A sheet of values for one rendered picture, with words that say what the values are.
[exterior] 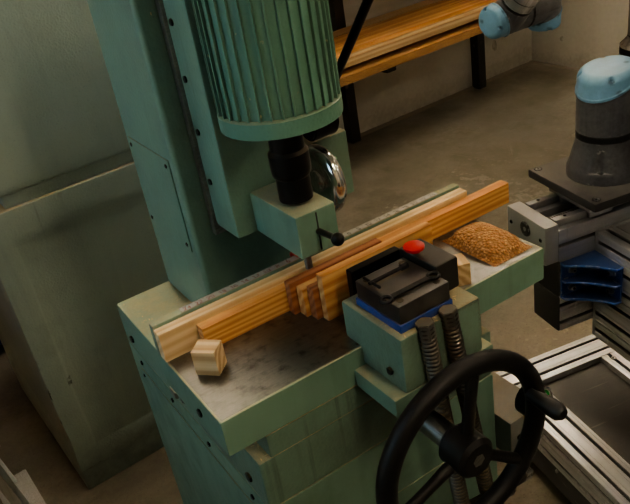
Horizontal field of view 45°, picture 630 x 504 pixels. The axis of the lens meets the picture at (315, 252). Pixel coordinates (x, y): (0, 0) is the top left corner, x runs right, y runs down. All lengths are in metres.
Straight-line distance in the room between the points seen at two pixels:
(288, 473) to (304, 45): 0.59
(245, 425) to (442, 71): 3.80
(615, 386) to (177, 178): 1.29
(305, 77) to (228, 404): 0.44
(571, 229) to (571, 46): 3.45
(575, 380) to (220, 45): 1.41
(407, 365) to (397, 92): 3.51
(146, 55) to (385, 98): 3.28
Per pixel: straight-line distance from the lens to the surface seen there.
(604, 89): 1.61
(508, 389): 1.43
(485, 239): 1.27
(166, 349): 1.14
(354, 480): 1.22
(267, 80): 0.99
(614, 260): 1.68
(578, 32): 4.99
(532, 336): 2.59
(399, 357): 1.01
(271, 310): 1.17
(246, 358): 1.11
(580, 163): 1.67
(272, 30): 0.97
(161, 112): 1.21
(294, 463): 1.12
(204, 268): 1.31
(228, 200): 1.18
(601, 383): 2.10
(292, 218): 1.09
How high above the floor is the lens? 1.55
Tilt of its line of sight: 29 degrees down
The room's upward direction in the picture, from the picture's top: 10 degrees counter-clockwise
